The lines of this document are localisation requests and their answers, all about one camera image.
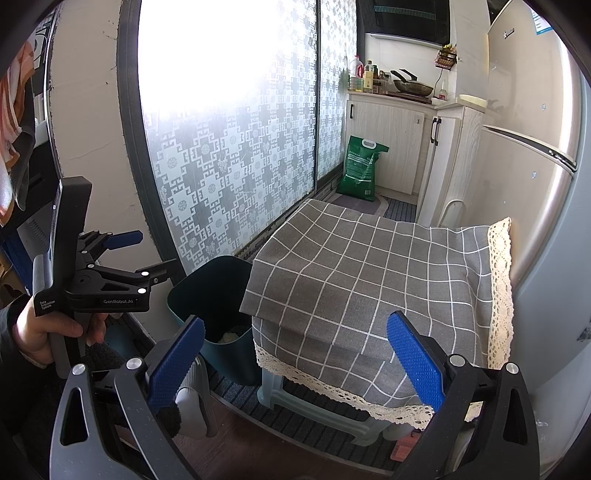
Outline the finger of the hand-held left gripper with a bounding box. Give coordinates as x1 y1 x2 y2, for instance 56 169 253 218
91 257 179 292
76 230 144 267

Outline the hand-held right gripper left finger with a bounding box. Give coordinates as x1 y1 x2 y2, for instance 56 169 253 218
50 316 206 480

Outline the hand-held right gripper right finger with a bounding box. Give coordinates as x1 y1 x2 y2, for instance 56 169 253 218
387 310 541 480

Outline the dark teal bin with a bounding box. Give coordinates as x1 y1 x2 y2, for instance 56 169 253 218
167 255 262 386

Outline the person's left forearm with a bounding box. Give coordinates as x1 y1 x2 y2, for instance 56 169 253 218
0 295 35 416

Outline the person's left hand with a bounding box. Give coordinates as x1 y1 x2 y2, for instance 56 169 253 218
11 302 109 366

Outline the grey slipper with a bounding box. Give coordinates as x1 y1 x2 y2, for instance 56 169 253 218
175 355 219 439

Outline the grey striped carpet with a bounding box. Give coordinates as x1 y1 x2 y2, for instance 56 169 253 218
210 196 421 472

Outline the small pink box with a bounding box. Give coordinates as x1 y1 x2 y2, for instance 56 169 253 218
390 436 419 462

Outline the light blue plastic stool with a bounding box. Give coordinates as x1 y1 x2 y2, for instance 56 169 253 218
259 364 416 446

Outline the grey checked tablecloth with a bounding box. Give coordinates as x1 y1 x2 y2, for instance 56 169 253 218
242 198 515 428

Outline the patterned frosted glass door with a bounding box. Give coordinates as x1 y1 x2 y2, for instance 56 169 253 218
119 0 320 278
316 0 358 183

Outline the grey oval floor mat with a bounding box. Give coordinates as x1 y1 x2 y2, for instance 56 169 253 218
330 194 389 217

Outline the orange white cloth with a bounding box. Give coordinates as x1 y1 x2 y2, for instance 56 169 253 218
0 34 35 217

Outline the green rice bag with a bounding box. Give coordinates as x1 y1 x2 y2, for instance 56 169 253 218
337 135 389 201

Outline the tall white kitchen cabinet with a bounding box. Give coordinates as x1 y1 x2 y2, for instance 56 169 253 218
416 99 485 227

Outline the low white kitchen cabinet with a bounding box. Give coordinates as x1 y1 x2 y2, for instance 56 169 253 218
345 90 437 197

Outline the dark frying pan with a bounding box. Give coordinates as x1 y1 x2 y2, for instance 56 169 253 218
390 69 435 97

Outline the large cooking oil bottle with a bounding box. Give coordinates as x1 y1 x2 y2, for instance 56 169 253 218
348 55 365 93

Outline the silver refrigerator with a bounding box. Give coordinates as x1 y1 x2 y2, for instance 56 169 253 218
462 0 585 467

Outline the black range hood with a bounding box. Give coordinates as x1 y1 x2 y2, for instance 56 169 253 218
355 0 451 47

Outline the wall spice rack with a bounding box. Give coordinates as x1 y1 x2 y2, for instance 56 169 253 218
435 44 459 70

